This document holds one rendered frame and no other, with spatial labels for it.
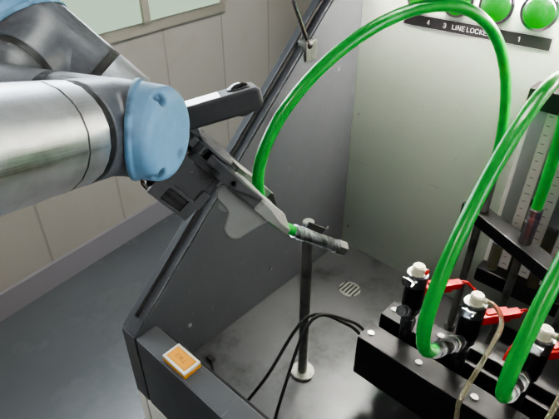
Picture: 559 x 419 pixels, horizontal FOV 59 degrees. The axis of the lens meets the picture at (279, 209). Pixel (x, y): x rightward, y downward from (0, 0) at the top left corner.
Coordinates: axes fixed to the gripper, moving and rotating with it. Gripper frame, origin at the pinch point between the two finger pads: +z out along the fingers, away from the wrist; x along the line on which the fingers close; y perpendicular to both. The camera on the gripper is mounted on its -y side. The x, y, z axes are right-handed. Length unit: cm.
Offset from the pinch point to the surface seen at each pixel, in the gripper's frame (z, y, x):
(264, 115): -3.3, -6.6, -23.0
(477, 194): 5.1, -14.8, 18.0
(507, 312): 29.5, -9.9, 7.3
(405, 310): 22.3, -0.8, 2.2
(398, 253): 41, -4, -33
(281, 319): 26.3, 19.7, -24.7
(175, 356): 6.4, 27.0, -6.2
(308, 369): 29.3, 19.7, -12.3
